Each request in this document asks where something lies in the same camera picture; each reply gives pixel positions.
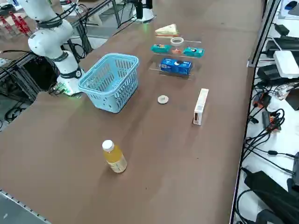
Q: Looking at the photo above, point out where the blue Oreo cookie box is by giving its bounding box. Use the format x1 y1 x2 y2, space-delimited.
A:
159 57 194 76

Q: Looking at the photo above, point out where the clear acrylic display shelf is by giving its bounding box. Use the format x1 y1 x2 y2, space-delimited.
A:
148 38 203 80

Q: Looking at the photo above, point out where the light blue plastic basket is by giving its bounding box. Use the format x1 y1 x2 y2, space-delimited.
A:
78 53 139 114

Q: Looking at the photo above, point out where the white rectangular carton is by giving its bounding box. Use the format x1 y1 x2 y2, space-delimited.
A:
192 88 210 127

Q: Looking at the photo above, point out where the orange juice bottle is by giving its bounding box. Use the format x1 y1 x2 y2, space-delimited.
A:
101 139 128 174

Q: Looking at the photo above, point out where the teal snack packet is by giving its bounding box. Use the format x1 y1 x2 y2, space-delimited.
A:
182 47 206 58
150 43 171 54

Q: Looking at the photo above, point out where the triangular sandwich wedge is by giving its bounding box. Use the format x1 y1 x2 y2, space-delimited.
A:
154 23 180 37

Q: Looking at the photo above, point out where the black orange connector box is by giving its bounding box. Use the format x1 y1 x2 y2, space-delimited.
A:
253 92 271 108

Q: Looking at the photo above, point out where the black power adapter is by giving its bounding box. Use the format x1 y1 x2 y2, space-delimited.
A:
256 64 289 83

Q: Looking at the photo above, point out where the flat black device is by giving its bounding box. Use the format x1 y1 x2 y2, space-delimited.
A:
266 35 299 59

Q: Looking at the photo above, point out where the black power brick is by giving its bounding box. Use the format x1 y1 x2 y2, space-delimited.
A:
274 23 290 35

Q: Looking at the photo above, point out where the aluminium camera post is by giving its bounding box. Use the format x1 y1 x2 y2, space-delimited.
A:
247 0 282 69

